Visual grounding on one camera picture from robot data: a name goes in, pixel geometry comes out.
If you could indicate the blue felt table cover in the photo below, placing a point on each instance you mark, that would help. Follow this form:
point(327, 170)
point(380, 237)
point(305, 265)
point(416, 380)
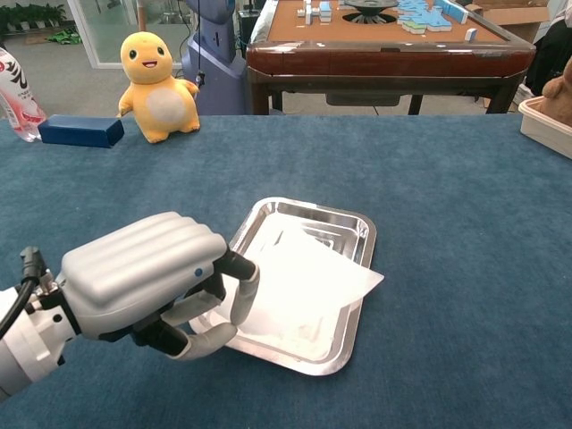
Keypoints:
point(447, 268)

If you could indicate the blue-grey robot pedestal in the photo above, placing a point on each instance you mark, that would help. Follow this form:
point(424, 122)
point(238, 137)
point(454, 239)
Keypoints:
point(214, 67)

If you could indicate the person in dark clothes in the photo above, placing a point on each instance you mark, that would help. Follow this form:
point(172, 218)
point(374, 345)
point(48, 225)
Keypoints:
point(552, 58)

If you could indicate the brown wooden mahjong table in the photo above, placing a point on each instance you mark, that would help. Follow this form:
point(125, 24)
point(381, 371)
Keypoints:
point(380, 58)

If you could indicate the green cloth heap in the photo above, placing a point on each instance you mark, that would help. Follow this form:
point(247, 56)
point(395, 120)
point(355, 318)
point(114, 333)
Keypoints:
point(64, 36)

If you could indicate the black mahjong table hub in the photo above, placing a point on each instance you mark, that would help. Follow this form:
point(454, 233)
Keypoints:
point(371, 5)

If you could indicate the small mahjong tile cluster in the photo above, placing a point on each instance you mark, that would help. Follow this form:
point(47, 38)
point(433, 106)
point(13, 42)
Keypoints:
point(315, 11)

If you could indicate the single blue white mahjong tile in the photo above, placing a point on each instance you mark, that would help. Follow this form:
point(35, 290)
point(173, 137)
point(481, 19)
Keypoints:
point(470, 34)

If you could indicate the brown capybara plush toy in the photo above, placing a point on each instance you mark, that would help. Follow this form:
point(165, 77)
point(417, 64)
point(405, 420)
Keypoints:
point(561, 94)

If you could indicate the silver metal tray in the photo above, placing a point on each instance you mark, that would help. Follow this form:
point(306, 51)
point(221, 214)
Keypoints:
point(295, 210)

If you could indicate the green potted plants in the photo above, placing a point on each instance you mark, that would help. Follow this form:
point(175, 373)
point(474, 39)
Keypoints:
point(31, 15)

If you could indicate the cream plastic basket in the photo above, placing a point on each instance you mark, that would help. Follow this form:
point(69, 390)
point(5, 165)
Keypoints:
point(540, 129)

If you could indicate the heap of blue mahjong tiles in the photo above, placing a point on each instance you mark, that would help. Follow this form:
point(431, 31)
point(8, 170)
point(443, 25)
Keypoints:
point(424, 18)

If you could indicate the white paper sheet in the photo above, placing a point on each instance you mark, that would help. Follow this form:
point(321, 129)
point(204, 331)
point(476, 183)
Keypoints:
point(313, 286)

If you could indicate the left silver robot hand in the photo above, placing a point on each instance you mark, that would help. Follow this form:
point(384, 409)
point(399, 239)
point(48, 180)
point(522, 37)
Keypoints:
point(134, 268)

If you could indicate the brown cardboard box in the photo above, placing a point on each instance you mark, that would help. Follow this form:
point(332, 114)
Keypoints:
point(514, 18)

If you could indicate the yellow plush dinosaur toy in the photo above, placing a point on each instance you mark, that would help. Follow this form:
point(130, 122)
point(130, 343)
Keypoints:
point(156, 80)

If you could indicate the dark blue box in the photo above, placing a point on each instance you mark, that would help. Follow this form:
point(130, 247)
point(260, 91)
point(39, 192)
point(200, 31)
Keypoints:
point(76, 129)

